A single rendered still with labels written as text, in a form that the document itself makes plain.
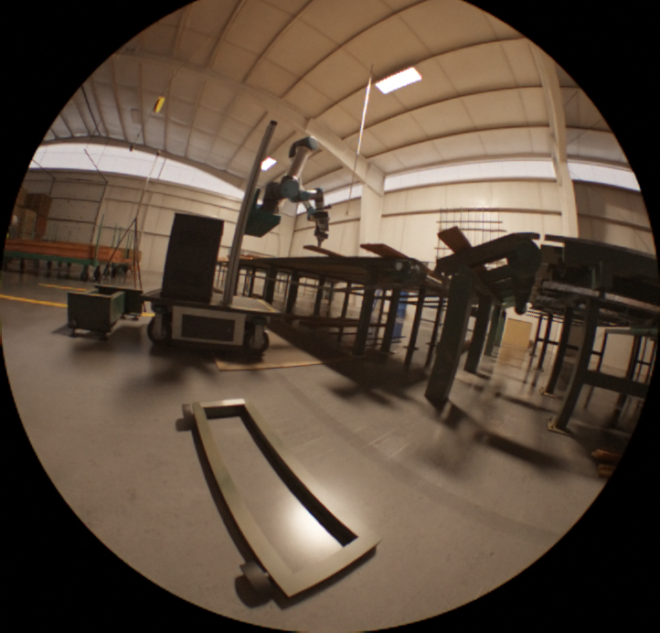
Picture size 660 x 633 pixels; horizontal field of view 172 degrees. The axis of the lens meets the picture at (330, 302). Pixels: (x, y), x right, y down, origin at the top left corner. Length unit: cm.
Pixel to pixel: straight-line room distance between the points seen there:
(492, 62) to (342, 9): 368
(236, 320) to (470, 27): 700
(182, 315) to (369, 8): 672
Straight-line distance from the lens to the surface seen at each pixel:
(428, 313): 742
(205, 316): 137
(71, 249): 517
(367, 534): 57
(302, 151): 161
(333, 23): 691
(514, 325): 663
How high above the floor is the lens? 54
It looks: 4 degrees down
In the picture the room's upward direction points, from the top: 10 degrees clockwise
